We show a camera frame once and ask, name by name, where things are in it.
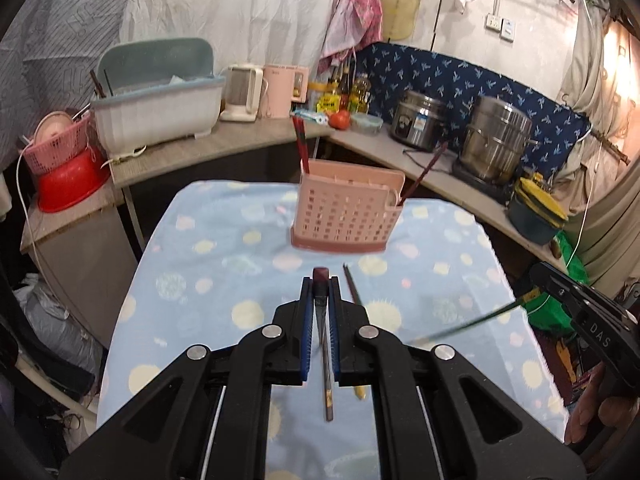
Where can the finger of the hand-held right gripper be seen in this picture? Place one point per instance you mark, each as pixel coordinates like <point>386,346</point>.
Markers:
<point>552,280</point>

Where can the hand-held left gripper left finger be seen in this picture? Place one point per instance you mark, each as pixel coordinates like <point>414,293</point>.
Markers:
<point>306,330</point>

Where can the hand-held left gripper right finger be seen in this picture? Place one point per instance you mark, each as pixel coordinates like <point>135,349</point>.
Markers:
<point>336,330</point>

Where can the green chopstick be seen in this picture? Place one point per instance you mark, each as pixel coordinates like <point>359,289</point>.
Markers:
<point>465,325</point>

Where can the pink perforated utensil holder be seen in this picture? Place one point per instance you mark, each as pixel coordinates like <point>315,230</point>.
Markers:
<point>345,210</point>

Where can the person's right hand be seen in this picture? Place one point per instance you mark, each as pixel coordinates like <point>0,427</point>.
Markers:
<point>595,420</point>

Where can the green plastic bag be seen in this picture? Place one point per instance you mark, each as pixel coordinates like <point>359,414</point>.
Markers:
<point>555,310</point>

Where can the brown chopstick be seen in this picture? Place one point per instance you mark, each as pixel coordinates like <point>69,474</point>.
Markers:
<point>328,385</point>

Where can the gold flower spoon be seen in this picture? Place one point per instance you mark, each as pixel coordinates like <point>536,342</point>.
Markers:
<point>361,391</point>

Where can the stack of bowls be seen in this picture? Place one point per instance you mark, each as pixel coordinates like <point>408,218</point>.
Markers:
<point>537,210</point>

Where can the blue dotted tablecloth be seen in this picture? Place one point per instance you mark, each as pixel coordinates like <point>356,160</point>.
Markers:
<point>225,270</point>

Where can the black induction cooker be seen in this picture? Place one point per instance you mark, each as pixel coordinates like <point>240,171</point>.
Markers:
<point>480,180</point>

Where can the steel steamer pot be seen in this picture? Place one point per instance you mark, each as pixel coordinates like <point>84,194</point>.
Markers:
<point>497,140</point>

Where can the beige curtain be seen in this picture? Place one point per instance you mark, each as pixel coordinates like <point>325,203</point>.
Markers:
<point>600,135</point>

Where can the grey wooden counter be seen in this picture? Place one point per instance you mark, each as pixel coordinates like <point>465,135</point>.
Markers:
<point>210,147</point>

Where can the clear food container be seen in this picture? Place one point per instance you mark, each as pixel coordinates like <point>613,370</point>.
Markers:
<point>366,124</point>

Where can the steel rice cooker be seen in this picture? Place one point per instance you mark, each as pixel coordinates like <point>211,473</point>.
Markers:
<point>417,120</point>

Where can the red tomato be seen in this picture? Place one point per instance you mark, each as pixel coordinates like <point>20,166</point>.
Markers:
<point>339,119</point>

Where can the blue patterned cloth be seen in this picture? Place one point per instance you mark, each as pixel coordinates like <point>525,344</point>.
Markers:
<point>450,75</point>

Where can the cooking oil bottle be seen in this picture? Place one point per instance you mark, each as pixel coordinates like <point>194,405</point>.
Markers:
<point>361,92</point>

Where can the pink electric kettle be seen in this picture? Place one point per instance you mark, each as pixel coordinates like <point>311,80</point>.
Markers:
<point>280,90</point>

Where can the small wooden cabinet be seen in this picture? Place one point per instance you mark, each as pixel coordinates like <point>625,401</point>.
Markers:
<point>75,255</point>

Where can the white electric kettle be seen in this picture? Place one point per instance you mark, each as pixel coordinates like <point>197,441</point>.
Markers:
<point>242,92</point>

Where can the grey plastic bag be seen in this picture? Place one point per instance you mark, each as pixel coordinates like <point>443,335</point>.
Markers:
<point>50,320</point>

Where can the white dish box teal lid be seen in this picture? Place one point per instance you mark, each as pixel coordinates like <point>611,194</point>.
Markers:
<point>160,105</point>

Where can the red plastic basin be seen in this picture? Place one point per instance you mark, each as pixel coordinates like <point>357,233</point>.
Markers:
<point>70,185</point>

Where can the yellow cutting board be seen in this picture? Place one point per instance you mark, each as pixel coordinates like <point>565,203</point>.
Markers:
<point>399,15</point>

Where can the pink plastic basket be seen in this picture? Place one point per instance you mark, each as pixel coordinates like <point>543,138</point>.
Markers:
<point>60,140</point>

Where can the pink hanging cloth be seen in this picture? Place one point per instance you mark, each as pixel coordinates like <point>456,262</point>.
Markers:
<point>357,10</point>

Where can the white plastic sheet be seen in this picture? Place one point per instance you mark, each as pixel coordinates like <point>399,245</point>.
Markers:
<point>235,10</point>

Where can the striped grey sheet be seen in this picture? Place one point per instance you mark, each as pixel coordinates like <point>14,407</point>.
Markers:
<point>55,45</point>

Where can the white wall socket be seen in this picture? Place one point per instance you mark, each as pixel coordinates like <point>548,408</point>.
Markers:
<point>493,22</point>

